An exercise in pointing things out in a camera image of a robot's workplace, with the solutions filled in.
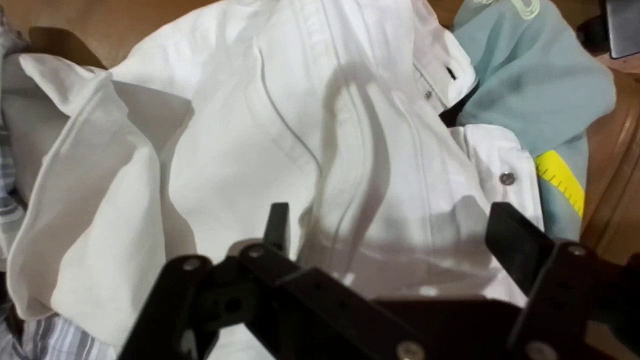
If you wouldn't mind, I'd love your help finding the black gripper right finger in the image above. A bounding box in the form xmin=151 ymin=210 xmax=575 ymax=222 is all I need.
xmin=484 ymin=201 xmax=640 ymax=360

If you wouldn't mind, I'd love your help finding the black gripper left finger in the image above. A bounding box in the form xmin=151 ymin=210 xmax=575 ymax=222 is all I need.
xmin=118 ymin=201 xmax=402 ymax=360

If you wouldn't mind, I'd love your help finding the white shirt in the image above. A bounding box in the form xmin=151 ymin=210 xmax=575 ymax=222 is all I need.
xmin=4 ymin=0 xmax=547 ymax=360

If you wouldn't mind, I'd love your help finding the light blue garment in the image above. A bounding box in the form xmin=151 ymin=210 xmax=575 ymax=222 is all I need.
xmin=449 ymin=0 xmax=618 ymax=244

